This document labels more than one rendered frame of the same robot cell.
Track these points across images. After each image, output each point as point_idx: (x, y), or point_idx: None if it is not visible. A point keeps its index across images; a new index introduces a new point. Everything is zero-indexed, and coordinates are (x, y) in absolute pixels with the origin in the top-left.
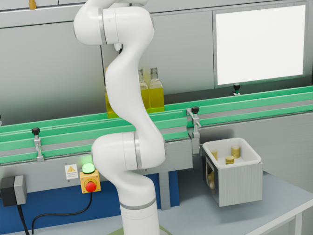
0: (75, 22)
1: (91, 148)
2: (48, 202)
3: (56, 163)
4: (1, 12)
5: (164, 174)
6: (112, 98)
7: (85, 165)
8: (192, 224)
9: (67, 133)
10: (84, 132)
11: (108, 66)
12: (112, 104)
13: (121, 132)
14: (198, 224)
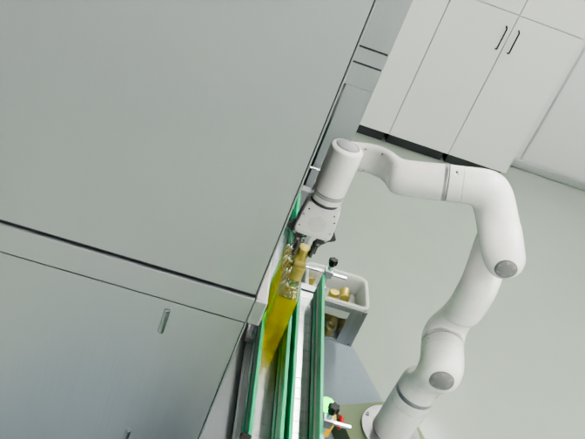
0: (520, 262)
1: (445, 375)
2: None
3: None
4: (271, 270)
5: None
6: (482, 314)
7: (328, 404)
8: (326, 381)
9: (321, 383)
10: (323, 366)
11: (483, 286)
12: (478, 320)
13: (445, 340)
14: (328, 377)
